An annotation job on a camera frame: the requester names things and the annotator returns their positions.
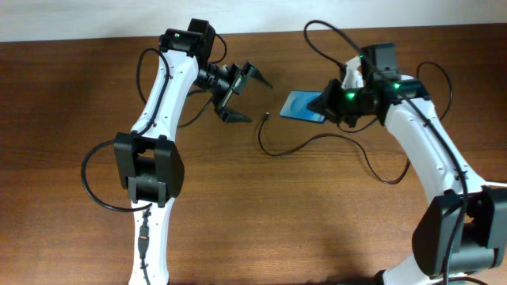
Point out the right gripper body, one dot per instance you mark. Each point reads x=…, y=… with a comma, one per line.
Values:
x=333, y=100

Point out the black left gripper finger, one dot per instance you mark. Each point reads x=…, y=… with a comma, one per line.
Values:
x=229, y=116
x=252, y=71

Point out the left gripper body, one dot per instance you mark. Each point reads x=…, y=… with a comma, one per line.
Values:
x=238, y=77

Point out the blue Galaxy smartphone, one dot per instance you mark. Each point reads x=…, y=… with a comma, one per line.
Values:
x=295, y=107

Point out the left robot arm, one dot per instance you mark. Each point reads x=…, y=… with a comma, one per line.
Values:
x=149, y=164

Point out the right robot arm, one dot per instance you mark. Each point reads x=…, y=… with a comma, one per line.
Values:
x=463, y=230

